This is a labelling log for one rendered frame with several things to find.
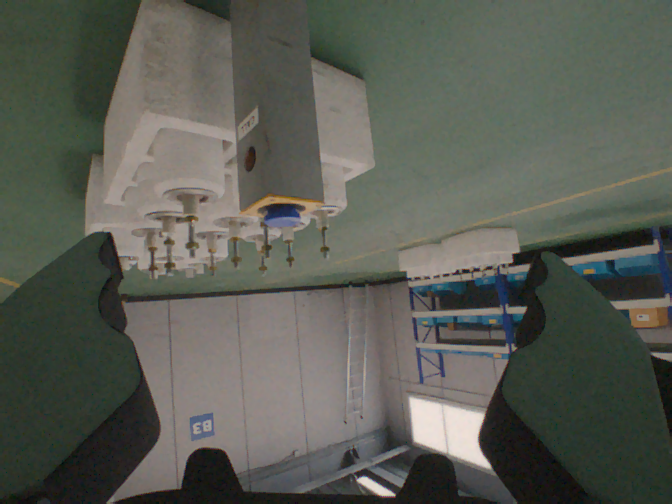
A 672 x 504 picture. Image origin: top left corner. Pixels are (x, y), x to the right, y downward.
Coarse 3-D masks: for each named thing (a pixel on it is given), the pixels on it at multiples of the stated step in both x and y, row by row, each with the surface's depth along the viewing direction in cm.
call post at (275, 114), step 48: (240, 0) 41; (288, 0) 40; (240, 48) 40; (288, 48) 39; (240, 96) 40; (288, 96) 38; (240, 144) 39; (288, 144) 37; (240, 192) 39; (288, 192) 35
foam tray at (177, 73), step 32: (160, 0) 44; (160, 32) 43; (192, 32) 46; (224, 32) 49; (128, 64) 51; (160, 64) 42; (192, 64) 45; (224, 64) 48; (320, 64) 61; (128, 96) 49; (160, 96) 42; (192, 96) 44; (224, 96) 47; (320, 96) 59; (352, 96) 65; (128, 128) 48; (160, 128) 44; (192, 128) 45; (224, 128) 47; (320, 128) 58; (352, 128) 63; (128, 160) 52; (224, 160) 56; (352, 160) 62
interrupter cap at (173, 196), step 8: (168, 192) 47; (176, 192) 47; (184, 192) 47; (192, 192) 48; (200, 192) 48; (208, 192) 48; (168, 200) 50; (176, 200) 50; (200, 200) 52; (208, 200) 52; (216, 200) 52
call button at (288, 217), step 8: (272, 208) 37; (280, 208) 37; (288, 208) 37; (264, 216) 38; (272, 216) 37; (280, 216) 37; (288, 216) 37; (296, 216) 38; (272, 224) 38; (280, 224) 39; (288, 224) 39
